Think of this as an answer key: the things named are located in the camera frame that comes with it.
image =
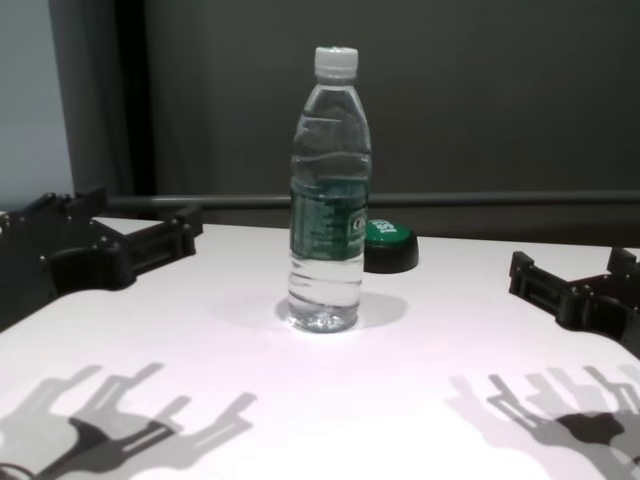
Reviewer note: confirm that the dark vertical frame post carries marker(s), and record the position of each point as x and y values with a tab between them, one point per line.
130	100

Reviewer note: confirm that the thin grey horizontal rail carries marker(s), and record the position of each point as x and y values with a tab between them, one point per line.
475	200

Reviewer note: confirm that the clear water bottle green label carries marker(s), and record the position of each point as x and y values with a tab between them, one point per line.
327	200

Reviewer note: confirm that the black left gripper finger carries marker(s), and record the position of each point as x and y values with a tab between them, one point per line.
85	200
160	245

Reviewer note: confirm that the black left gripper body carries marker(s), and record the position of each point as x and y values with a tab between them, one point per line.
65	255

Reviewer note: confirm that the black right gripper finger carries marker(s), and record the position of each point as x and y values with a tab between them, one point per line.
537	285
625	265

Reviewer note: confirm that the green push button black base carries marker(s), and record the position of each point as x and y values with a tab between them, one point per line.
392	250

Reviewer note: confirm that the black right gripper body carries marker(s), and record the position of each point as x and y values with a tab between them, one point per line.
605	310

